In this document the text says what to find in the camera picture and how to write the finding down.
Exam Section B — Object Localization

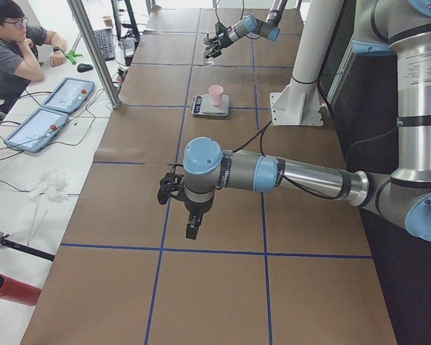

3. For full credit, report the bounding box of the lower teach pendant tablet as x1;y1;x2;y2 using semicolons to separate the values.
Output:
4;107;68;153

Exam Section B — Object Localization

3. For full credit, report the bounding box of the black keyboard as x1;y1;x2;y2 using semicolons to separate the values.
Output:
93;29;116;61

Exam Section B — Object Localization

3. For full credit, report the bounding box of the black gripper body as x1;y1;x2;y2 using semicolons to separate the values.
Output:
214;32;233;48
184;197;213;214

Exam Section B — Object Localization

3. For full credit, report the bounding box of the clear glass sauce bottle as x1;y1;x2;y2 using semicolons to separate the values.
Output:
203;32;214;66

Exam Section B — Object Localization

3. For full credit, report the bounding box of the green toy object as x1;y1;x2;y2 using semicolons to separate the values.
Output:
65;50;83;65

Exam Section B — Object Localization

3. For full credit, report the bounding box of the silver digital kitchen scale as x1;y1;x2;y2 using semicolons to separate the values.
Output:
190;94;229;118

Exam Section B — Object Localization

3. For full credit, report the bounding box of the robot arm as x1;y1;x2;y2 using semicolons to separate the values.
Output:
177;1;431;242
203;0;287;65

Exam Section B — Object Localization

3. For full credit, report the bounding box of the upper teach pendant tablet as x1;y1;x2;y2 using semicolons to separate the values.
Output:
41;77;95;115

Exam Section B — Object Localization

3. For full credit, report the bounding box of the aluminium frame post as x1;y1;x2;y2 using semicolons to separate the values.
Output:
68;0;121;109

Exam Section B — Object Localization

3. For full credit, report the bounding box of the teach pendant tablet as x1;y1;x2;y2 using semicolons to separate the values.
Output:
4;107;68;153
41;77;95;115

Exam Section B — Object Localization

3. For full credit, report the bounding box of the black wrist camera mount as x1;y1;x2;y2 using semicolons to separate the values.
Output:
157;172;185;205
215;22;227;35

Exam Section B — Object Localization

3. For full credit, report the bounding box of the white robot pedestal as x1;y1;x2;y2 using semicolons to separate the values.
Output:
270;1;333;127

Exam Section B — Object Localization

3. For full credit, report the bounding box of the red cylinder bottle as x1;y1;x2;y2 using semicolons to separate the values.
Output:
0;274;42;306

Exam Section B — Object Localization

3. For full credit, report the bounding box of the pink plastic cup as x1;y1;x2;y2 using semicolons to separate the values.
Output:
208;85;224;106

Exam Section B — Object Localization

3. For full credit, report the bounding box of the seated person grey shirt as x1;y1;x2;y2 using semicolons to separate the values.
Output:
0;1;67;114

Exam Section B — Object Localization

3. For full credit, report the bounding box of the black camera cable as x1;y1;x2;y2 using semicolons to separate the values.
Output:
213;0;246;27
229;120;346;201

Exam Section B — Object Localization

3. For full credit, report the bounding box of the crumpled white tissue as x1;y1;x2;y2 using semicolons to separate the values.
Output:
28;170;69;203

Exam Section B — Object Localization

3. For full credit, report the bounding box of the black computer mouse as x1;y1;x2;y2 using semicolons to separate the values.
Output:
77;63;93;73

